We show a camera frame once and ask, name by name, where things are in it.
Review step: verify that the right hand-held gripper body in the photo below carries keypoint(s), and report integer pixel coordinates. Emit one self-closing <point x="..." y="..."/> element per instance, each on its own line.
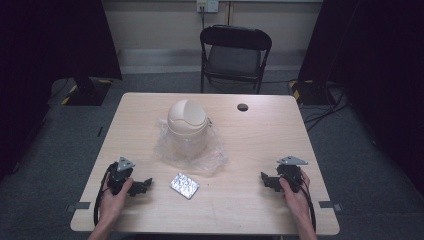
<point x="291" y="171"/>

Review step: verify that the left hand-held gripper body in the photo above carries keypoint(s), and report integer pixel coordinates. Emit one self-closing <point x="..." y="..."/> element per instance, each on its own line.
<point x="120" y="171"/>

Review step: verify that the person's left hand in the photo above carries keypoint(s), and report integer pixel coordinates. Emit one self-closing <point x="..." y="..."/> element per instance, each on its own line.
<point x="113" y="206"/>

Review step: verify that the person's right hand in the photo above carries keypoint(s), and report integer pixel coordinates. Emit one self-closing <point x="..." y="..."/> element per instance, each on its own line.
<point x="295" y="203"/>

